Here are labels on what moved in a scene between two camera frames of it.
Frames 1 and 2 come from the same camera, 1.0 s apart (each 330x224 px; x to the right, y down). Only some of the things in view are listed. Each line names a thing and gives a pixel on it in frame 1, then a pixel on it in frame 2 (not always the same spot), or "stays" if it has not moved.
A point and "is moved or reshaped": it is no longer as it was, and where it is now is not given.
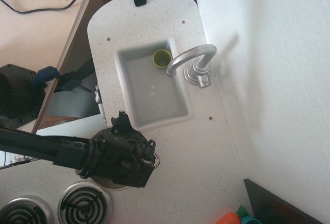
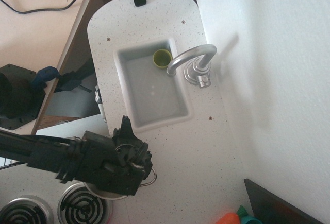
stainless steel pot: (104, 183) is moved or reshaped
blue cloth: (44, 74) stays
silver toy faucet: (197, 71) stays
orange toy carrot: (230, 218) stays
